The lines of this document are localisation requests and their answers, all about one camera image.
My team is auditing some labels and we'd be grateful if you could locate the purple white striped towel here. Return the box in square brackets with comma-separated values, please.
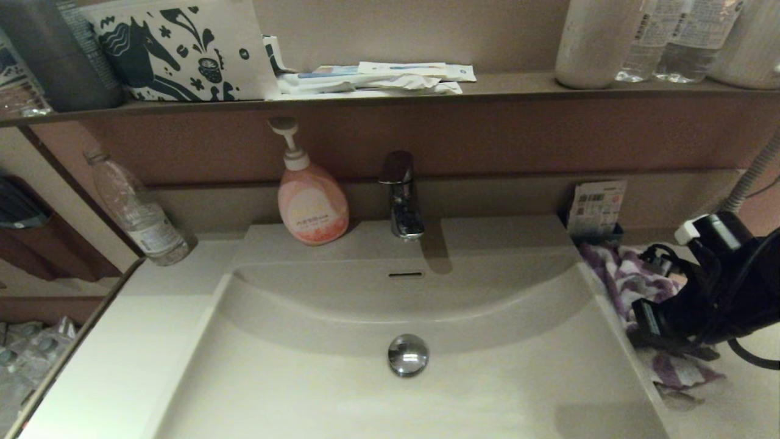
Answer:
[579, 241, 727, 392]

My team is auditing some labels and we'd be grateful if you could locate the chrome sink faucet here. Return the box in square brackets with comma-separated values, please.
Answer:
[378, 151, 425, 240]

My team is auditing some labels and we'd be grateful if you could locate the white sink basin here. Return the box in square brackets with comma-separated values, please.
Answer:
[152, 215, 671, 439]

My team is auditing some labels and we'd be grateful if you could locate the small dark blue holder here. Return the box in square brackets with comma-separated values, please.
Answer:
[564, 212, 625, 246]

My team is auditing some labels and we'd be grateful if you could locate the white printed paper card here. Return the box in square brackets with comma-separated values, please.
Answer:
[568, 180, 628, 235]

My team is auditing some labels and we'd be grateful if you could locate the chrome drain stopper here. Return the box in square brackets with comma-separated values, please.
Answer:
[388, 334, 430, 377]

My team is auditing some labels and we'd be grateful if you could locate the clear labelled water bottle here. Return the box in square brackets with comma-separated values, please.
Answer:
[652, 0, 743, 84]
[614, 0, 670, 83]

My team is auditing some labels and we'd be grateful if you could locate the white cylinder bottle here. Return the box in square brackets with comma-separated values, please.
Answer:
[555, 0, 643, 90]

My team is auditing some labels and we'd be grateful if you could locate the white ribbed container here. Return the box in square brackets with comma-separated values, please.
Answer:
[706, 0, 780, 90]

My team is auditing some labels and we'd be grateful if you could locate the white toothbrush packet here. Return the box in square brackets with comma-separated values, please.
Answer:
[358, 62, 477, 83]

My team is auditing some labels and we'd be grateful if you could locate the pink soap pump bottle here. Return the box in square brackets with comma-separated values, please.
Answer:
[268, 118, 350, 246]

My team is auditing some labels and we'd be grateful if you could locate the blue printed packet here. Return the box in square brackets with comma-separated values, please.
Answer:
[297, 65, 365, 81]

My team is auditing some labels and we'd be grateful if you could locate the small white green box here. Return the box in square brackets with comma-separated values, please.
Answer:
[262, 35, 296, 77]

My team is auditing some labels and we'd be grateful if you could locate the empty clear plastic bottle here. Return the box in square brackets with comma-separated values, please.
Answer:
[85, 151, 191, 267]

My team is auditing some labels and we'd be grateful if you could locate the white horse print box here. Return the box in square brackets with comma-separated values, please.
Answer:
[79, 0, 280, 102]

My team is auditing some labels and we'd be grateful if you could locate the dark grey cylinder container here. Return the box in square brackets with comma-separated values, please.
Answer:
[0, 0, 97, 113]

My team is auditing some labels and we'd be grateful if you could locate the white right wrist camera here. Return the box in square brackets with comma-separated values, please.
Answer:
[674, 211, 756, 260]

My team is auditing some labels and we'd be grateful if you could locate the thin dark wire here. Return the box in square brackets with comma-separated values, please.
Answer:
[751, 174, 780, 199]

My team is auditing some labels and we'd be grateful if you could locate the grey corrugated hose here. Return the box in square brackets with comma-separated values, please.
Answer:
[722, 129, 780, 214]

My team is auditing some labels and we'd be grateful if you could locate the brown wall shelf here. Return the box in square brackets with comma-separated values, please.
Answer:
[0, 71, 780, 129]

